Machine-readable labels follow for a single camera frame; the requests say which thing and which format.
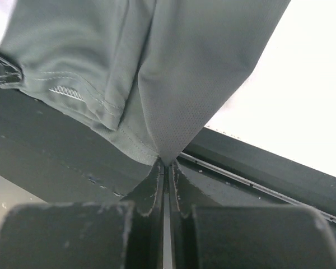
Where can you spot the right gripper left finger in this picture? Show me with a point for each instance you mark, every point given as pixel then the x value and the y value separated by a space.
pixel 126 234

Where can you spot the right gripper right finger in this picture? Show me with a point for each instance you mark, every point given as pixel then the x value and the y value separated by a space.
pixel 206 234

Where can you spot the grey t shirt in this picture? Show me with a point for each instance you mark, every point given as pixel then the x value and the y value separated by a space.
pixel 145 75

